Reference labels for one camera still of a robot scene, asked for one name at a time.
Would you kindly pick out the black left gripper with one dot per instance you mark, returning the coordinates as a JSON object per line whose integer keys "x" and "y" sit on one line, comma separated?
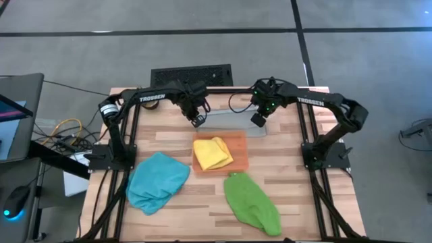
{"x": 194, "y": 99}

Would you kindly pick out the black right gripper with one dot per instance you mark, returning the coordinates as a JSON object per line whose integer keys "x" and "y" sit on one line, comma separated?
{"x": 266, "y": 104}

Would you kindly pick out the grey waffle-weave towel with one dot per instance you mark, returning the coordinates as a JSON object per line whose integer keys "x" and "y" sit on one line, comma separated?
{"x": 229, "y": 121}

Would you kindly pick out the yellow microfiber towel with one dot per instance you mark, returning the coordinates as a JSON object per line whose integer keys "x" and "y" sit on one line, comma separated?
{"x": 211, "y": 153}

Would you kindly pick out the teal microfiber towel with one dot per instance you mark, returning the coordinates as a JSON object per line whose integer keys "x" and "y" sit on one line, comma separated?
{"x": 155, "y": 182}

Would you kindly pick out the green microfiber towel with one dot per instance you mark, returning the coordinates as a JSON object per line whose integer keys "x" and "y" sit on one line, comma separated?
{"x": 249, "y": 202}

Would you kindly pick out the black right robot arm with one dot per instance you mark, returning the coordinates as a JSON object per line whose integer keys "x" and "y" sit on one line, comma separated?
{"x": 334, "y": 101}

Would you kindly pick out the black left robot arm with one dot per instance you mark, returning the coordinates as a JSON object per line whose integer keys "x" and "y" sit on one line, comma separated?
{"x": 148, "y": 98}

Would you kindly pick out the orange translucent plastic basket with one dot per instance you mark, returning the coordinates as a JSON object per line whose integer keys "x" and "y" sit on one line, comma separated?
{"x": 240, "y": 148}

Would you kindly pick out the black keyboard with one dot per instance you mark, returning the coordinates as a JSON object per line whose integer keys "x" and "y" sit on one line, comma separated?
{"x": 189, "y": 75}

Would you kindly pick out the white paper sheet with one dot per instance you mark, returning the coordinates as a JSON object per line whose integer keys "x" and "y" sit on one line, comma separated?
{"x": 74, "y": 182}

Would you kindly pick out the grey stand base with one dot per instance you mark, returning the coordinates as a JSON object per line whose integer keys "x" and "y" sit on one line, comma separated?
{"x": 420, "y": 130}

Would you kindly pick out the dark grey desk monitor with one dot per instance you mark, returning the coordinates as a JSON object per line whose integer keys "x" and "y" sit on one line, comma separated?
{"x": 23, "y": 87}

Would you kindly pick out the black computer mouse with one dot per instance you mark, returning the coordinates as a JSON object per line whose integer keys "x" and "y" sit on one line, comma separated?
{"x": 17, "y": 200}

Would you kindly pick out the dark grey side desk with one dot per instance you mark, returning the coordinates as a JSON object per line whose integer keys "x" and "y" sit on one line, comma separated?
{"x": 20, "y": 233}

